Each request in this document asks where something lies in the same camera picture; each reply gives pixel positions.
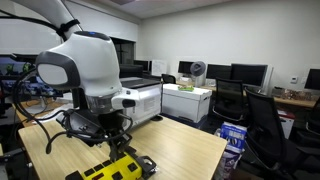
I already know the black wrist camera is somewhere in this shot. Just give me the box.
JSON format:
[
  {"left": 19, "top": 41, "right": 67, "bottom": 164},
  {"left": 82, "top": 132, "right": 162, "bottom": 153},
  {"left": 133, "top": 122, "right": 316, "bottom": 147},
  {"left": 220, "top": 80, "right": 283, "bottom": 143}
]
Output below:
[{"left": 56, "top": 109, "right": 101, "bottom": 147}]

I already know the black office chair near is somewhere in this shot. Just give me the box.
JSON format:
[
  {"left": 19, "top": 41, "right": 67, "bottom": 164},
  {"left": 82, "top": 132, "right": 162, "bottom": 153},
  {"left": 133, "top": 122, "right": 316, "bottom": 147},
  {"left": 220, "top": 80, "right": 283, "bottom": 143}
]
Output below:
[{"left": 245, "top": 89, "right": 320, "bottom": 180}]

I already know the wall thermostat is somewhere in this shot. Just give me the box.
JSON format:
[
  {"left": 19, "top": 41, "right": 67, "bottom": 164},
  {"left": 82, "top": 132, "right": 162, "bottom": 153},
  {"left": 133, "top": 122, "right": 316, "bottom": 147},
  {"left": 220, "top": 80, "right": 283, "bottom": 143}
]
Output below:
[{"left": 290, "top": 76, "right": 298, "bottom": 84}]

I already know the small black chair back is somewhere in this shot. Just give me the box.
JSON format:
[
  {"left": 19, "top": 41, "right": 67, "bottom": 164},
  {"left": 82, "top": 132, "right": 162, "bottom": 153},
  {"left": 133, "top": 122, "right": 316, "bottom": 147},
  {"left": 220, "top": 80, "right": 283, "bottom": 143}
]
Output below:
[{"left": 161, "top": 74, "right": 176, "bottom": 84}]

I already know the left workstation monitor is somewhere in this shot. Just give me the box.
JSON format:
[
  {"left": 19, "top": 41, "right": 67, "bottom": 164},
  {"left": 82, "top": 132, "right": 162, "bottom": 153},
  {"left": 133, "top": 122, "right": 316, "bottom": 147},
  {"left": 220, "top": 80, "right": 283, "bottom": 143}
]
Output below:
[{"left": 0, "top": 53, "right": 63, "bottom": 99}]

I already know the black mesh office chair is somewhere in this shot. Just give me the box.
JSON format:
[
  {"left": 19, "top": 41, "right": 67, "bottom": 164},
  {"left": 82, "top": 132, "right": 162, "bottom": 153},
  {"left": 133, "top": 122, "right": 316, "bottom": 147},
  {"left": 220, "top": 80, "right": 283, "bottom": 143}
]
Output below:
[{"left": 213, "top": 78, "right": 246, "bottom": 122}]

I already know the black monitor centre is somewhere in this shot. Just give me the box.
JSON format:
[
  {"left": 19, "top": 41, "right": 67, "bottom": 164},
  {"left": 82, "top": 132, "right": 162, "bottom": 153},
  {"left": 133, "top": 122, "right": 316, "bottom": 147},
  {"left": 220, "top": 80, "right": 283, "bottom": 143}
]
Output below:
[{"left": 231, "top": 64, "right": 267, "bottom": 87}]

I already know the black monitor right edge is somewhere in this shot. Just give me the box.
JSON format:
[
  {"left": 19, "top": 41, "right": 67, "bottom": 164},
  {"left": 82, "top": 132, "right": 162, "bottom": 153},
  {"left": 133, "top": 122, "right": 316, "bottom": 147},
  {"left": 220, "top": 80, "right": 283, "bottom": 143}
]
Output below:
[{"left": 304, "top": 69, "right": 320, "bottom": 90}]

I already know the white printer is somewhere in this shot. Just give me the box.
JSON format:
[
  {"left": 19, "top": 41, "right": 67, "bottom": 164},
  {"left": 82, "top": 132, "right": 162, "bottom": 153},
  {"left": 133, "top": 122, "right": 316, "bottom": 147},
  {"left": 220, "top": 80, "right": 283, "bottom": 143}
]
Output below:
[{"left": 120, "top": 77, "right": 162, "bottom": 127}]

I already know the grey desk fan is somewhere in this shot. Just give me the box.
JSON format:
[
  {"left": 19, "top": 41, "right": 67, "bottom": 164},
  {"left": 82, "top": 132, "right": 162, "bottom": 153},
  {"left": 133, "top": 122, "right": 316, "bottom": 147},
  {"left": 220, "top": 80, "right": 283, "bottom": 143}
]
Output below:
[{"left": 190, "top": 61, "right": 206, "bottom": 87}]

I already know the black monitor far left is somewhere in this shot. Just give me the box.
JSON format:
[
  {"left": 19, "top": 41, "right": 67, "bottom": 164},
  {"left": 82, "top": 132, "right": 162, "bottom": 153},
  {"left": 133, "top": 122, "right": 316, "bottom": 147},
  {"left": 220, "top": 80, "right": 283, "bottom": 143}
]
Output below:
[{"left": 178, "top": 61, "right": 192, "bottom": 74}]

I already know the blue white cardboard box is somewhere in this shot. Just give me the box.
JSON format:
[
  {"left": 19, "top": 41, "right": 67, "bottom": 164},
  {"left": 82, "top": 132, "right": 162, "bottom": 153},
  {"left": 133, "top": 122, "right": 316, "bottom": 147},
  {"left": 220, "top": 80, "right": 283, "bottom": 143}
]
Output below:
[{"left": 213, "top": 122, "right": 247, "bottom": 180}]

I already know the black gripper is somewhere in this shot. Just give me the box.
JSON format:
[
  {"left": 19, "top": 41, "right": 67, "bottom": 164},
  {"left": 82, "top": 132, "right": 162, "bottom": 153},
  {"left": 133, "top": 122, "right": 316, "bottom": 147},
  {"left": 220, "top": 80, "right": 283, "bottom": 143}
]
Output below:
[{"left": 90, "top": 111, "right": 133, "bottom": 162}]

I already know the black chair right edge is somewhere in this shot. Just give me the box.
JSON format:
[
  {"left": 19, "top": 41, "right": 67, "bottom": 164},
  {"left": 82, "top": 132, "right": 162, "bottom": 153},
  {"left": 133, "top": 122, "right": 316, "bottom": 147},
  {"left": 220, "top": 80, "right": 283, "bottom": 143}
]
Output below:
[{"left": 290, "top": 98, "right": 320, "bottom": 148}]

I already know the white storage box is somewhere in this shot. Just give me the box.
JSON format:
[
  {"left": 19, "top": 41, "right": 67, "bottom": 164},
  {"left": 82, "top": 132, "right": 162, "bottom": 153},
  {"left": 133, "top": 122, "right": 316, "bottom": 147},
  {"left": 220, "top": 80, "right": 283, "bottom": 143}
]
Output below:
[{"left": 162, "top": 84, "right": 212, "bottom": 123}]

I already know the black monitor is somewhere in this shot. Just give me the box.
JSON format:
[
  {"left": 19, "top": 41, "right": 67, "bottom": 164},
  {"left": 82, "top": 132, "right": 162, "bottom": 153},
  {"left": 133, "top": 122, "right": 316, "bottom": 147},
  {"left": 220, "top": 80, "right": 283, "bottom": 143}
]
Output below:
[
  {"left": 231, "top": 64, "right": 267, "bottom": 87},
  {"left": 178, "top": 61, "right": 192, "bottom": 74},
  {"left": 206, "top": 64, "right": 231, "bottom": 79}
]

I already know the yellow power strip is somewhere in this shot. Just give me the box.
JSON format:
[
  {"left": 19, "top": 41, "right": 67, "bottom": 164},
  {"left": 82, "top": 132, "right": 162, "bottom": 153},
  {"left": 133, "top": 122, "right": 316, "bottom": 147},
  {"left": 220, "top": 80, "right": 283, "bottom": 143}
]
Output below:
[{"left": 65, "top": 154, "right": 142, "bottom": 180}]

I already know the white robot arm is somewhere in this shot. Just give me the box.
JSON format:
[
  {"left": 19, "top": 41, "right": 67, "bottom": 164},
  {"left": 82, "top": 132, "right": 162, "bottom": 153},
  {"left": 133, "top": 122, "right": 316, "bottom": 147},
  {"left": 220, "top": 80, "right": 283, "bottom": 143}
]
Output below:
[{"left": 12, "top": 0, "right": 140, "bottom": 161}]

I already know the green object on box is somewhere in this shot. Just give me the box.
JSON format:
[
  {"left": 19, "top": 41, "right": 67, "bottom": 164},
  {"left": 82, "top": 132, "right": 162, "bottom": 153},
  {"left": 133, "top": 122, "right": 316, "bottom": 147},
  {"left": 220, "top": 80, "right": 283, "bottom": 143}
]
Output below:
[{"left": 178, "top": 86, "right": 194, "bottom": 92}]

